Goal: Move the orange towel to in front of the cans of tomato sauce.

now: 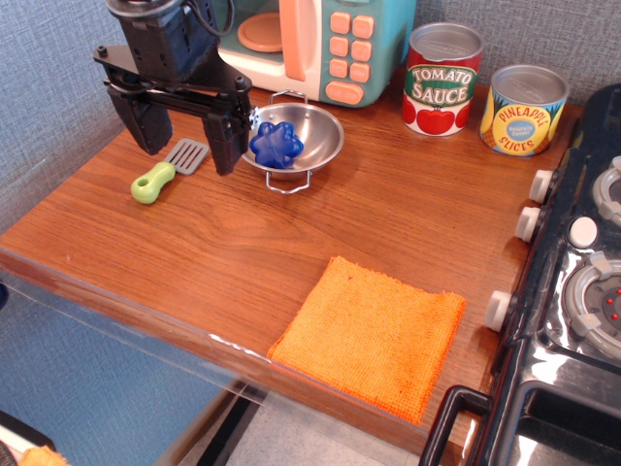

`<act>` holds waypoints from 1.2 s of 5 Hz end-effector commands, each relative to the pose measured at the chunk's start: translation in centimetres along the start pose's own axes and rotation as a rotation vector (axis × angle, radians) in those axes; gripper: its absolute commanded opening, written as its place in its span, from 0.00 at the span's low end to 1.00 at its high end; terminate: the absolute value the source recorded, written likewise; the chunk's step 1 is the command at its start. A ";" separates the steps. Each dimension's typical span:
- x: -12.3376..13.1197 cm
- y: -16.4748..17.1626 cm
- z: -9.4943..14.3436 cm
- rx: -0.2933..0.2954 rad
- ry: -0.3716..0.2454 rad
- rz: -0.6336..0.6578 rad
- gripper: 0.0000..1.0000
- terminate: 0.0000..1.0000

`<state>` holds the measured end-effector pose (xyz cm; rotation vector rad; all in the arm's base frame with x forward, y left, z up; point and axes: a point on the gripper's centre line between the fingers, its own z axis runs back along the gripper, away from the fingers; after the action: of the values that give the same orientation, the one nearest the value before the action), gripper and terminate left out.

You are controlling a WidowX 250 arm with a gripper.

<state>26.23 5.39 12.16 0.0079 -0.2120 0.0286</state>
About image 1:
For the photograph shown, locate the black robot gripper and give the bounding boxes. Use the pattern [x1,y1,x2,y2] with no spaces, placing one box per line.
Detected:
[96,1,252,176]

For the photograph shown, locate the orange cloth napkin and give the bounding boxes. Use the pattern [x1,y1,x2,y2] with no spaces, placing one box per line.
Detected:
[268,256,467,425]

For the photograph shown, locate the blue flower-shaped toy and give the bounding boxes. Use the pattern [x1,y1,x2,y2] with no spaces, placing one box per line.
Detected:
[249,121,304,169]

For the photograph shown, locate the toy microwave teal and pink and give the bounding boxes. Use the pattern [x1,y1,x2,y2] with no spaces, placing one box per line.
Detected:
[219,1,416,108]

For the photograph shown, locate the tomato sauce can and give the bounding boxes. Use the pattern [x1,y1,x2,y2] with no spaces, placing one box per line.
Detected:
[402,22,484,137]

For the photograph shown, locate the pineapple slices can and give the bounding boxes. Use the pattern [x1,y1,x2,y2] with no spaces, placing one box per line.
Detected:
[479,64,570,157]

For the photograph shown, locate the white stove knob middle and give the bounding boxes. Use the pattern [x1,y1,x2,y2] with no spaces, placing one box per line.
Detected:
[514,207,540,243]

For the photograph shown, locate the white stove knob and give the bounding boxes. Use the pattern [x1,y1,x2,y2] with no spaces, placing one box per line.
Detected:
[484,290,512,332]
[514,207,540,243]
[529,170,554,204]

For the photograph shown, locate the white stove knob upper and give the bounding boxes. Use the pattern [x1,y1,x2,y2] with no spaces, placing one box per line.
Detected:
[529,170,554,204]

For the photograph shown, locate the white stove knob lower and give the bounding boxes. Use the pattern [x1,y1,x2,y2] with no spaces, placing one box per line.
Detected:
[484,290,512,332]

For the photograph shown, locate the orange fuzzy object bottom left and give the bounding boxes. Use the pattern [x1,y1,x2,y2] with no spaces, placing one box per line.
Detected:
[18,446,69,466]

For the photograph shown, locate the white round stove button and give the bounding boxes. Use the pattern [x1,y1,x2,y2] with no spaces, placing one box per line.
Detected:
[569,216,598,249]

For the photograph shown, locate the grey stove burner rear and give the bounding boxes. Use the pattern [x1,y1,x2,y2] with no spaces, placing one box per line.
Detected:
[592,156,621,226]

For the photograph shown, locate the grey stove burner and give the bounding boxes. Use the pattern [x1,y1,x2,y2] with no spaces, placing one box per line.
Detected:
[564,251,620,359]
[592,156,621,226]

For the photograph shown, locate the grey stove burner front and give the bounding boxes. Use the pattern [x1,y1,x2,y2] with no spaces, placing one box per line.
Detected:
[564,251,620,359]

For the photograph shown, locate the black toy stove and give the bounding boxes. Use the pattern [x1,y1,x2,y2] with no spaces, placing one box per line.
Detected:
[474,84,620,465]

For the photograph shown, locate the green-handled grey toy spatula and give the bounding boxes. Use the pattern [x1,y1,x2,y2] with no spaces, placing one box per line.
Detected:
[130,138,211,205]

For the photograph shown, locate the small steel bowl with handles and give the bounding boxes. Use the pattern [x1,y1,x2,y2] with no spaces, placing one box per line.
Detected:
[243,89,344,194]

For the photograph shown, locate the black oven door handle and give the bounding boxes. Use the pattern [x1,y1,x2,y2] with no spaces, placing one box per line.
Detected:
[419,385,493,465]

